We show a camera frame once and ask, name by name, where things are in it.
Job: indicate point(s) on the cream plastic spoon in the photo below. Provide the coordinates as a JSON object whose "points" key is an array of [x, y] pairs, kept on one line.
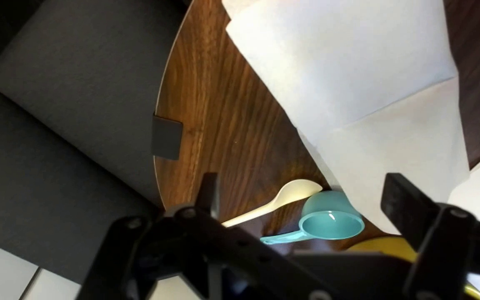
{"points": [[290, 193]]}

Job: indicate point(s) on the grey sofa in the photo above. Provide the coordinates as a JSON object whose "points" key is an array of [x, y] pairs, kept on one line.
{"points": [[76, 94]]}

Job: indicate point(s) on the large white napkin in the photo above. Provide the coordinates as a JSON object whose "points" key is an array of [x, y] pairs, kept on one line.
{"points": [[370, 86]]}

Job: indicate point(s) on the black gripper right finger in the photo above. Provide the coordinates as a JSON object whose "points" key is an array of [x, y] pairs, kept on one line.
{"points": [[445, 239]]}

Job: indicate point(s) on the black table clamp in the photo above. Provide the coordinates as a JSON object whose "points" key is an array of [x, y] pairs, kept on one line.
{"points": [[166, 138]]}

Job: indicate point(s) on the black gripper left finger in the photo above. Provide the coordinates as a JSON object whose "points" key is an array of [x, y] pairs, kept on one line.
{"points": [[216, 263]]}

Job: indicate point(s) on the yellow plastic bowl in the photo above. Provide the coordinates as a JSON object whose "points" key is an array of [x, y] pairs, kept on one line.
{"points": [[400, 249]]}

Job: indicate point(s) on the round wooden table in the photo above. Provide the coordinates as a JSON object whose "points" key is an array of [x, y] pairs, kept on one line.
{"points": [[235, 129]]}

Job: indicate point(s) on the teal measuring scoop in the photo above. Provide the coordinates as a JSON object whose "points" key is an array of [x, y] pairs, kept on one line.
{"points": [[326, 216]]}

